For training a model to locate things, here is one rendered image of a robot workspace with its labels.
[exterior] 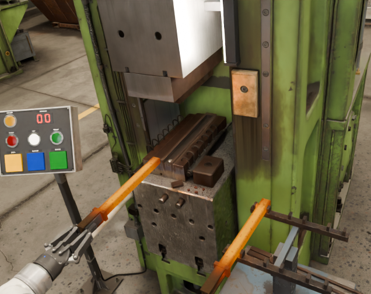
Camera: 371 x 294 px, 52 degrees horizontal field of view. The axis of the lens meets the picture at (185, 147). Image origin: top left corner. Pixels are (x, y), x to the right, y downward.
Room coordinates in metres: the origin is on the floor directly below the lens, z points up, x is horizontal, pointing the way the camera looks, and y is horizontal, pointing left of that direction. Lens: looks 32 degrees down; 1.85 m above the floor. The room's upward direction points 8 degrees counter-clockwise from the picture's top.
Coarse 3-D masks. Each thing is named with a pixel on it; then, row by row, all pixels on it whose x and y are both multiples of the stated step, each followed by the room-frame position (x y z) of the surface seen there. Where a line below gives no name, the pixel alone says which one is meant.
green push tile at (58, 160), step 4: (52, 152) 1.37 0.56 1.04; (56, 152) 1.37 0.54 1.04; (60, 152) 1.36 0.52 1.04; (64, 152) 1.36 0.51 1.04; (52, 156) 1.36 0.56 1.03; (56, 156) 1.36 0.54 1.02; (60, 156) 1.36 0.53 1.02; (64, 156) 1.35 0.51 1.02; (52, 160) 1.35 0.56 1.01; (56, 160) 1.35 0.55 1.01; (60, 160) 1.35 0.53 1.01; (64, 160) 1.34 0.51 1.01; (52, 164) 1.34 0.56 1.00; (56, 164) 1.34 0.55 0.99; (60, 164) 1.34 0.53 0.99; (64, 164) 1.34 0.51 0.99; (52, 168) 1.34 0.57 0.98; (56, 168) 1.33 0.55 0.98; (60, 168) 1.33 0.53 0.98; (64, 168) 1.33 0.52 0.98
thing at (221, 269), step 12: (264, 204) 0.94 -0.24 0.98; (252, 216) 0.90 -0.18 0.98; (252, 228) 0.84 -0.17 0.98; (240, 240) 0.80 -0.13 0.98; (228, 252) 0.76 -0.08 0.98; (216, 264) 0.72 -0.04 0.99; (228, 264) 0.72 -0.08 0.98; (216, 276) 0.68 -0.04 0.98; (228, 276) 0.70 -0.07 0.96; (204, 288) 0.65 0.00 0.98; (216, 288) 0.66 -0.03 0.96
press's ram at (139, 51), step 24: (120, 0) 1.29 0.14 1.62; (144, 0) 1.24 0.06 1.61; (168, 0) 1.19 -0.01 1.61; (192, 0) 1.28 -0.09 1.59; (216, 0) 1.34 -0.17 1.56; (120, 24) 1.30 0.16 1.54; (144, 24) 1.25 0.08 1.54; (168, 24) 1.20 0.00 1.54; (192, 24) 1.27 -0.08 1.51; (216, 24) 1.42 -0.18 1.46; (120, 48) 1.31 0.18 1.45; (144, 48) 1.26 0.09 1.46; (168, 48) 1.20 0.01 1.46; (192, 48) 1.25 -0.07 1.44; (216, 48) 1.41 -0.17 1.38; (144, 72) 1.27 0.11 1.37; (168, 72) 1.21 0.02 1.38
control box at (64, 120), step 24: (0, 120) 1.48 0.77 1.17; (24, 120) 1.46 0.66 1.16; (48, 120) 1.44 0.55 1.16; (72, 120) 1.44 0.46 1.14; (0, 144) 1.43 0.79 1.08; (24, 144) 1.41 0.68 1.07; (48, 144) 1.40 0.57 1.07; (72, 144) 1.38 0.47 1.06; (0, 168) 1.38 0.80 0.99; (24, 168) 1.36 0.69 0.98; (48, 168) 1.35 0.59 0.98; (72, 168) 1.33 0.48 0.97
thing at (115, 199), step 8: (152, 160) 1.17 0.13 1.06; (144, 168) 1.13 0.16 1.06; (152, 168) 1.14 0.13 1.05; (136, 176) 1.08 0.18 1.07; (144, 176) 1.10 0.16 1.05; (128, 184) 1.04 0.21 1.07; (136, 184) 1.06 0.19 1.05; (120, 192) 1.00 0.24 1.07; (128, 192) 1.01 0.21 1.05; (112, 200) 0.96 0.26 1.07; (120, 200) 0.98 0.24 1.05; (96, 208) 0.92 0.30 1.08; (104, 208) 0.93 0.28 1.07; (112, 208) 0.94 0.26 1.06; (88, 216) 0.88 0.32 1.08; (104, 216) 0.90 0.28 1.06; (80, 224) 0.85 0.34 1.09; (80, 232) 0.84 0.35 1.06
